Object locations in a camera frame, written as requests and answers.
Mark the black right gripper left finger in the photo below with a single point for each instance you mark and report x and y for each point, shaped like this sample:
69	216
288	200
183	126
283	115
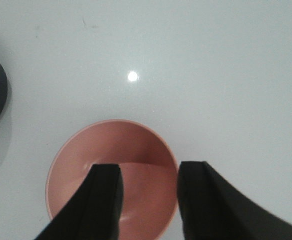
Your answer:
93	212

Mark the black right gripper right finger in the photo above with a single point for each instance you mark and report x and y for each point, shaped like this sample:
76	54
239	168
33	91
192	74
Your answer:
212	209

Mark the pink bowl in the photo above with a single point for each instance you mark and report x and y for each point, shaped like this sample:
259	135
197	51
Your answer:
148	167

